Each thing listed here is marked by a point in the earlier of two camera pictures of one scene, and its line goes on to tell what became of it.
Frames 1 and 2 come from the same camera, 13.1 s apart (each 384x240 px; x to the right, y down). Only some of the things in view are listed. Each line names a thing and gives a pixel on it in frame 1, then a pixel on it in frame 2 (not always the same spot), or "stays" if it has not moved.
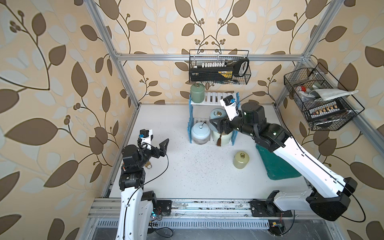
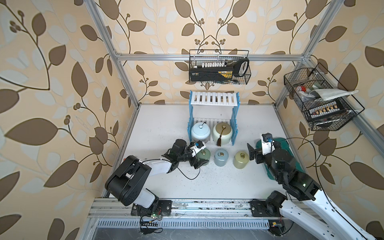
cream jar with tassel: [220, 139] stays
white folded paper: [330, 93] stays
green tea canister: [197, 93] → [204, 153]
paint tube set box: [333, 108] stays
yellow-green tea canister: [241, 159] stays
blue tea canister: [215, 113] → [220, 157]
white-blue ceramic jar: [200, 133] stays
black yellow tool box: [211, 74] stays
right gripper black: [221, 125] → [259, 153]
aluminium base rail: [111, 208] stays
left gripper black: [163, 149] → [196, 163]
